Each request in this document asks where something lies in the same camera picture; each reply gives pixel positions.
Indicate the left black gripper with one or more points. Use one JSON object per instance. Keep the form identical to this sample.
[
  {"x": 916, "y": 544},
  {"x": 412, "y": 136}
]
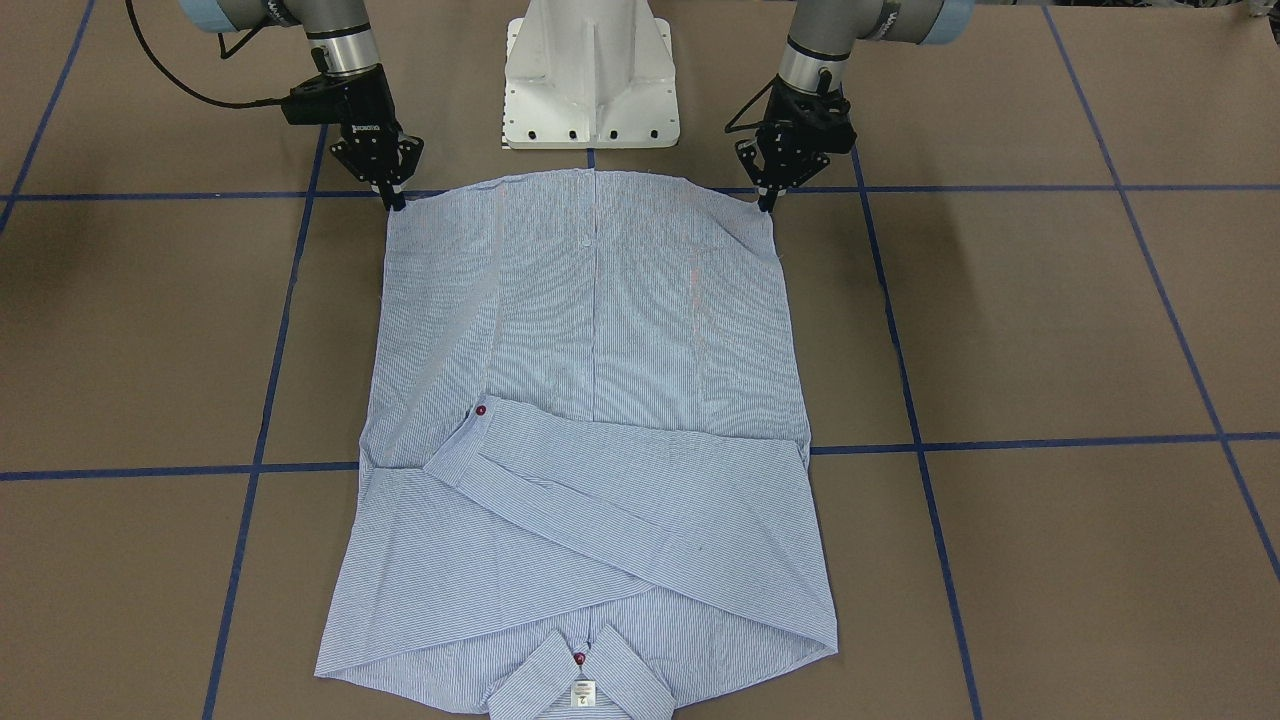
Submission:
[{"x": 781, "y": 160}]

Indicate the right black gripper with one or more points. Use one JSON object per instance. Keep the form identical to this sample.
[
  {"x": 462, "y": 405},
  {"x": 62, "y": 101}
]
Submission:
[{"x": 363, "y": 112}]

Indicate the light blue striped shirt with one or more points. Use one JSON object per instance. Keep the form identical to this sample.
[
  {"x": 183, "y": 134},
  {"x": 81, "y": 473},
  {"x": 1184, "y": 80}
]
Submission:
[{"x": 583, "y": 479}]

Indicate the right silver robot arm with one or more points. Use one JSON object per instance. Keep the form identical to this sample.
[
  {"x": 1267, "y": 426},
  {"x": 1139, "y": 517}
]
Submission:
[{"x": 339, "y": 33}]

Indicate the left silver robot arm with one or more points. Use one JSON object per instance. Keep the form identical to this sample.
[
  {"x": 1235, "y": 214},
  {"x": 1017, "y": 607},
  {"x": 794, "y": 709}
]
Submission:
[{"x": 822, "y": 35}]

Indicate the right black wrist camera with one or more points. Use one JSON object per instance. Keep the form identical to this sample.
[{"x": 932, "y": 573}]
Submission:
[{"x": 318, "y": 102}]

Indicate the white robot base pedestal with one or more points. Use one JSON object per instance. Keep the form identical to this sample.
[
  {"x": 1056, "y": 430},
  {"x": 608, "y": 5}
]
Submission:
[{"x": 590, "y": 75}]

